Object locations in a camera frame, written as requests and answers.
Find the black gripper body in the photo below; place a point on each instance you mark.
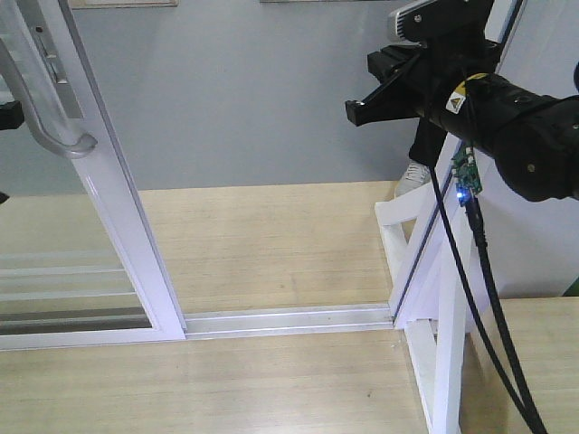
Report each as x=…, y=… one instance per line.
x=455, y=57

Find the white framed sliding glass door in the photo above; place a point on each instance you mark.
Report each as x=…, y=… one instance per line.
x=79, y=262

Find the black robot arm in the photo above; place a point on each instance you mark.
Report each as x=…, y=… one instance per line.
x=532, y=139

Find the aluminium door track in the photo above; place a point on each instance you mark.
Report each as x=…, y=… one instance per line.
x=288, y=321

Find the green circuit board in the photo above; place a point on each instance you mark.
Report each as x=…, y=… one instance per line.
x=465, y=171

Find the white diagonal support brace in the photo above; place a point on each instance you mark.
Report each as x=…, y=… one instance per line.
x=427, y=301

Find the light wooden box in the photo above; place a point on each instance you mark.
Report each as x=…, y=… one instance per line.
x=545, y=334

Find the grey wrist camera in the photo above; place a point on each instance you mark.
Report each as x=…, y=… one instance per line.
x=419, y=21

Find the white door frame post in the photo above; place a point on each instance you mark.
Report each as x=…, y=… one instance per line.
x=533, y=247

